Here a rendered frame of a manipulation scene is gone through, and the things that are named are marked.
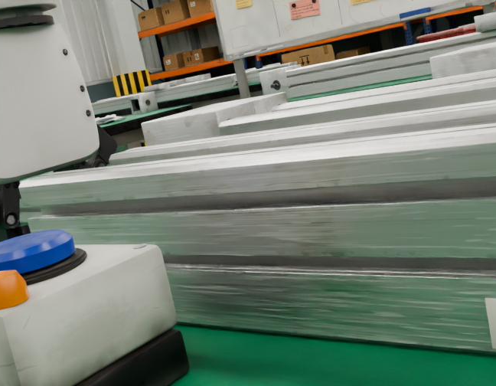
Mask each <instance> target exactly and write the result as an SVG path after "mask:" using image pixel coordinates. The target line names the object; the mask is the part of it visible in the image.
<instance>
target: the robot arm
mask: <svg viewBox="0 0 496 386"><path fill-rule="evenodd" d="M56 7H57V3H56V0H0V242H2V241H4V240H8V239H11V238H13V237H18V236H21V235H25V234H30V233H31V232H30V228H29V226H28V225H27V224H21V223H20V195H19V188H18V187H19V181H20V180H22V179H25V178H30V177H33V176H36V175H40V174H44V173H46V172H51V171H53V172H65V171H72V170H79V169H86V168H99V167H106V166H107V165H108V164H109V158H110V156H111V155H112V154H114V153H115V151H116V150H117V143H116V141H115V140H114V139H113V138H112V137H111V136H110V135H109V134H108V133H107V132H106V131H104V130H103V129H102V128H101V127H100V126H99V125H98V124H97V123H96V119H95V116H94V113H93V108H92V105H91V102H90V97H89V94H88V92H87V89H86V84H85V82H84V79H83V76H82V73H81V71H80V67H79V65H78V63H77V59H76V58H75V55H74V53H73V50H72V48H71V46H70V43H69V41H68V39H67V36H66V35H65V33H64V30H63V28H62V27H61V24H55V23H54V19H53V16H51V15H43V12H45V11H48V10H51V9H53V8H56ZM87 159H88V160H87ZM86 160H87V161H86Z"/></svg>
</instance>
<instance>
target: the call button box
mask: <svg viewBox="0 0 496 386"><path fill-rule="evenodd" d="M75 248H76V250H75V252H74V253H73V254H71V255H70V256H69V257H67V258H65V259H63V260H61V261H58V262H56V263H53V264H51V265H49V266H46V267H42V268H40V269H37V270H32V271H29V272H27V273H21V274H20V275H21V276H22V277H23V278H24V280H25V281H26V283H27V287H28V292H29V295H30V298H29V299H28V300H26V301H25V302H23V303H21V304H18V305H16V306H13V307H10V308H7V309H0V386H168V385H169V384H170V383H172V382H173V381H175V380H177V379H178V378H180V377H181V376H182V375H184V374H186V373H187V372H188V370H189V362H188V357H187V353H186V349H185V346H184V340H183V337H182V334H181V332H180V330H178V329H172V328H173V327H174V326H175V325H176V324H177V315H176V312H175V305H174V302H173V299H172V295H171V289H170V286H169V282H168V276H167V273H166V269H165V264H164V260H163V256H162V252H161V250H160V248H159V247H158V246H156V245H151V244H90V245H75Z"/></svg>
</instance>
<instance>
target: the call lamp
mask: <svg viewBox="0 0 496 386"><path fill-rule="evenodd" d="M29 298H30V295H29V292H28V287H27V283H26V281H25V280H24V278H23V277H22V276H21V275H20V273H19V272H18V271H17V270H4V271H0V309H7V308H10V307H13V306H16V305H18V304H21V303H23V302H25V301H26V300H28V299H29Z"/></svg>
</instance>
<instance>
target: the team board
mask: <svg viewBox="0 0 496 386"><path fill-rule="evenodd" d="M212 2H213V6H214V13H215V16H216V20H217V27H218V31H219V35H220V42H221V45H222V49H223V53H224V60H225V61H228V62H229V61H233V64H234V68H235V72H236V76H237V83H238V87H239V91H240V97H241V99H246V98H250V90H249V86H248V83H247V78H246V71H245V67H244V63H243V58H244V57H250V56H253V55H257V54H263V53H267V52H270V51H277V50H281V49H284V48H288V47H294V46H298V45H302V44H308V43H312V42H316V41H322V40H325V39H329V38H336V37H339V36H343V35H346V34H353V33H357V32H360V31H366V30H370V29H374V28H381V27H384V26H388V25H394V24H398V23H402V22H405V21H412V20H416V19H419V18H425V17H429V16H433V15H439V14H443V13H446V12H451V11H457V10H460V9H464V8H470V7H475V6H478V5H479V6H482V7H483V12H484V15H485V14H490V13H493V12H496V0H212Z"/></svg>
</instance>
